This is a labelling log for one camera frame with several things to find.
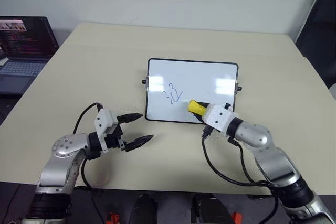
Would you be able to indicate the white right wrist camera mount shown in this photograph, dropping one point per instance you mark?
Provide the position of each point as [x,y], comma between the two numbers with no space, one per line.
[218,117]

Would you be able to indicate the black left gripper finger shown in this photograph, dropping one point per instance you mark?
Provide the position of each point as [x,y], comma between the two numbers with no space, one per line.
[130,117]
[139,142]

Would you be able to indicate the black chair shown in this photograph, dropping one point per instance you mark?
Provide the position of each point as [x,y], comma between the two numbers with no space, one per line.
[319,32]

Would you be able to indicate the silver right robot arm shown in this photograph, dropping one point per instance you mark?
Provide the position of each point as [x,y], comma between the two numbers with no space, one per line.
[253,132]

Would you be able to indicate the open grey laptop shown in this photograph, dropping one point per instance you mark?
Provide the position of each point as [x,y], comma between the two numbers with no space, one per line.
[21,51]

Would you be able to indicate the dark rounded shape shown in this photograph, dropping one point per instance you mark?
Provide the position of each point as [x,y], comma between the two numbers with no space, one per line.
[210,209]
[144,209]

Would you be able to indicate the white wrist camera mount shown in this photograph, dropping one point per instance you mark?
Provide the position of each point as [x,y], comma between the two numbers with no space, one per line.
[103,119]
[218,117]

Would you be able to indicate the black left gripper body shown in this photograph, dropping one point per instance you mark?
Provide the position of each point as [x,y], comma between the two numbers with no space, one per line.
[115,137]

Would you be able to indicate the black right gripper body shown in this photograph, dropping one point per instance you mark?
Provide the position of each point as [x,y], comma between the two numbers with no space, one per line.
[203,118]

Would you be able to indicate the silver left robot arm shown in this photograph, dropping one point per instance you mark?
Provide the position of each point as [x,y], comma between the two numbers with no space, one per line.
[63,145]

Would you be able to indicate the small black-framed whiteboard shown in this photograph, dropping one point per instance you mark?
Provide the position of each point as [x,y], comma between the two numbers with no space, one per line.
[191,77]

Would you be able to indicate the small orange object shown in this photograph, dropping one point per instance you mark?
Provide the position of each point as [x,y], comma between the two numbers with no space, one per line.
[112,218]
[236,218]

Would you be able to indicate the yellow eraser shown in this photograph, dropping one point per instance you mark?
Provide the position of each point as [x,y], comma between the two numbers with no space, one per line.
[194,107]

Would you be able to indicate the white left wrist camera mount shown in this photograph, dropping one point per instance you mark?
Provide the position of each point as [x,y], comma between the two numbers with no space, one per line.
[103,119]

